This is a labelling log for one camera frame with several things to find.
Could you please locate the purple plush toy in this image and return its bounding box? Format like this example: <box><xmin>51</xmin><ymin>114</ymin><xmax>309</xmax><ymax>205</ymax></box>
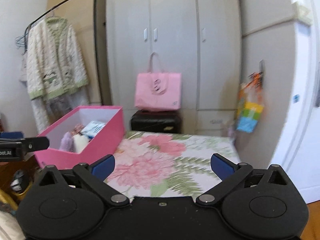
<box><xmin>59</xmin><ymin>132</ymin><xmax>74</xmax><ymax>152</ymax></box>

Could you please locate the white panda plush ball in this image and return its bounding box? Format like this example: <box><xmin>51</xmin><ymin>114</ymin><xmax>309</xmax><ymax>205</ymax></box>
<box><xmin>73</xmin><ymin>134</ymin><xmax>90</xmax><ymax>153</ymax></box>

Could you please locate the blue wet wipes pack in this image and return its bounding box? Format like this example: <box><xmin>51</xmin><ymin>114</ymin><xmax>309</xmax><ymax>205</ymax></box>
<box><xmin>80</xmin><ymin>121</ymin><xmax>106</xmax><ymax>139</ymax></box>

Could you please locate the pink floral fabric scrunchie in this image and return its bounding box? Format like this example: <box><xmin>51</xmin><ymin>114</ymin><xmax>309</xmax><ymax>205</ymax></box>
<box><xmin>71</xmin><ymin>124</ymin><xmax>84</xmax><ymax>136</ymax></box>

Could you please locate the pink cardboard shoe box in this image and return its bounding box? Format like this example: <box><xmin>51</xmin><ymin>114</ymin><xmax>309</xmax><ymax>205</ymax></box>
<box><xmin>35</xmin><ymin>106</ymin><xmax>125</xmax><ymax>169</ymax></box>

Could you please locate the floral tablecloth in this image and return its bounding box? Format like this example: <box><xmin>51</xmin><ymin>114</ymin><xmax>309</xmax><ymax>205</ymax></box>
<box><xmin>104</xmin><ymin>131</ymin><xmax>240</xmax><ymax>199</ymax></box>

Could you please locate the colourful paper gift bag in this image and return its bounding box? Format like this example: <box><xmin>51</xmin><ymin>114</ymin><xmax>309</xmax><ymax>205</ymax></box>
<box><xmin>236</xmin><ymin>72</ymin><xmax>264</xmax><ymax>133</ymax></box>

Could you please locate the white door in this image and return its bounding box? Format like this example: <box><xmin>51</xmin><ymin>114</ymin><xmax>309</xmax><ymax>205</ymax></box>
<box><xmin>271</xmin><ymin>0</ymin><xmax>319</xmax><ymax>203</ymax></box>

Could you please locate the black suitcase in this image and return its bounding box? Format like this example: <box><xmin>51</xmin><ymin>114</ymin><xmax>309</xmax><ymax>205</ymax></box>
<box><xmin>130</xmin><ymin>110</ymin><xmax>182</xmax><ymax>134</ymax></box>

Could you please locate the cream green knit cardigan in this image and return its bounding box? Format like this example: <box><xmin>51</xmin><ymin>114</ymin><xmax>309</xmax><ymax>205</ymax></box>
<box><xmin>25</xmin><ymin>16</ymin><xmax>90</xmax><ymax>133</ymax></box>

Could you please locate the pink tote bag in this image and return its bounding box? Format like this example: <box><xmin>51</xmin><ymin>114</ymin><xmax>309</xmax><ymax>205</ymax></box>
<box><xmin>135</xmin><ymin>52</ymin><xmax>182</xmax><ymax>112</ymax></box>

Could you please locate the black clothes rack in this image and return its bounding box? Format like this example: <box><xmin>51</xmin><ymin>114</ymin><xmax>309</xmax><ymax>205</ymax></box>
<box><xmin>24</xmin><ymin>0</ymin><xmax>111</xmax><ymax>105</ymax></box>

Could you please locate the grey wardrobe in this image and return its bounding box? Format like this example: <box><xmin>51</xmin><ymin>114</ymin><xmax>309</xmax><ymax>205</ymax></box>
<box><xmin>106</xmin><ymin>0</ymin><xmax>241</xmax><ymax>136</ymax></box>

